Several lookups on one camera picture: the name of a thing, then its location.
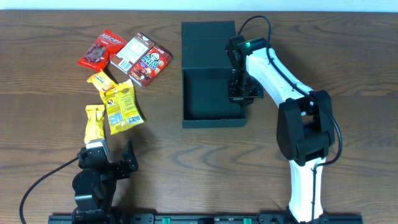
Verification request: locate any red Hello Panda box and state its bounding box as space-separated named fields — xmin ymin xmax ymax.
xmin=127 ymin=45 xmax=172 ymax=87

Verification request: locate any brown Pocky box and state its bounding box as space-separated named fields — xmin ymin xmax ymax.
xmin=110 ymin=32 xmax=155 ymax=74

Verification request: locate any red Hacks candy bag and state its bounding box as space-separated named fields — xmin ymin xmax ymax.
xmin=77 ymin=29 xmax=127 ymax=72

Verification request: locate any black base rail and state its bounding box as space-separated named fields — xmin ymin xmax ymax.
xmin=48 ymin=212 xmax=364 ymax=224

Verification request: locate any black cardboard box with lid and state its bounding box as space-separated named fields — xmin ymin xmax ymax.
xmin=182 ymin=21 xmax=247 ymax=129

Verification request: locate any yellow wrapped snack bar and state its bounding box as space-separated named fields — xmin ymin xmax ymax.
xmin=84 ymin=105 xmax=105 ymax=144

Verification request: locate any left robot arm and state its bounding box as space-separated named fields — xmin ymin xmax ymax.
xmin=72 ymin=138 xmax=139 ymax=224

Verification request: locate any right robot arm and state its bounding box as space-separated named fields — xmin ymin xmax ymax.
xmin=226 ymin=35 xmax=335 ymax=223

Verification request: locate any small orange biscuit packet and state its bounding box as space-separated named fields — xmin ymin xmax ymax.
xmin=86 ymin=71 xmax=118 ymax=93

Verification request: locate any yellow Hacks candy bag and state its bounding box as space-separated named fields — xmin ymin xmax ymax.
xmin=100 ymin=80 xmax=144 ymax=135

